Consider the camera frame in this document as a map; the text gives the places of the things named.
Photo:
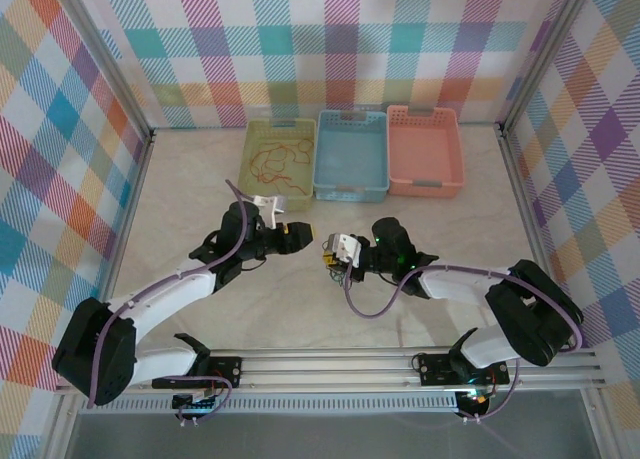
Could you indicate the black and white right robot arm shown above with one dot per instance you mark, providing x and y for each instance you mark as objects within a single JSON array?
[{"x": 525, "y": 314}]

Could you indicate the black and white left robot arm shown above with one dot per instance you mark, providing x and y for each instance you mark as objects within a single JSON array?
[{"x": 150, "y": 304}]

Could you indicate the green plastic basket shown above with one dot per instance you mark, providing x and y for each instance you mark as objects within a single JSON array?
[{"x": 280, "y": 166}]

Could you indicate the blue plastic basket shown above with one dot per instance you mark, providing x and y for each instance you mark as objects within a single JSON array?
[{"x": 350, "y": 154}]

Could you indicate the pink plastic basket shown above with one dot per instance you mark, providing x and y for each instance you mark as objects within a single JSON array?
[{"x": 425, "y": 151}]

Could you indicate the right controller circuit board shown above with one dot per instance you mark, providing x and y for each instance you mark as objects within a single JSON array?
[{"x": 477, "y": 399}]

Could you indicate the controller circuit board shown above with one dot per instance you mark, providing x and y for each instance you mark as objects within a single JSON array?
[
  {"x": 477, "y": 399},
  {"x": 192, "y": 404}
]

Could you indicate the left controller circuit board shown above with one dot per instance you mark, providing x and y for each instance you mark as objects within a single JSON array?
[{"x": 192, "y": 404}]

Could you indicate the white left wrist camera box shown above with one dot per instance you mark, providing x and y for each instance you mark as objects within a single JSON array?
[{"x": 270, "y": 204}]

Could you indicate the aluminium mounting rail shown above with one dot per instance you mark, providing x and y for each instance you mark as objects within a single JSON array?
[{"x": 325, "y": 369}]

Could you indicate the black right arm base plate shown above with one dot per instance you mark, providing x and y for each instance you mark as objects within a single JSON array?
[{"x": 435, "y": 371}]

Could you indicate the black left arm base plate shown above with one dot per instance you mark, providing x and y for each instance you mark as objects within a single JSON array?
[{"x": 225, "y": 371}]

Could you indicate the aluminium frame post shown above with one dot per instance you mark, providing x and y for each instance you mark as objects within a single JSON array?
[
  {"x": 547, "y": 54},
  {"x": 102, "y": 54}
]

